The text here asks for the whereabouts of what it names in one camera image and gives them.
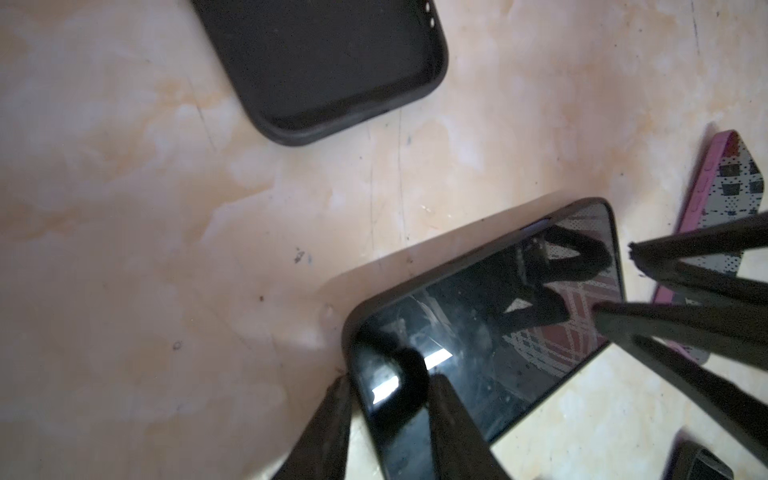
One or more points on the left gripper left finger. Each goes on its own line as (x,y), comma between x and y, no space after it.
(322,449)

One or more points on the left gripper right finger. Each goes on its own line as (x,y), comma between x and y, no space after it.
(459,450)

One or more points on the black phone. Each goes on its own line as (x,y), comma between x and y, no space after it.
(507,323)
(692,461)

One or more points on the black phone case centre back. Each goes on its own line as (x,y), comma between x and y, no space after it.
(305,70)

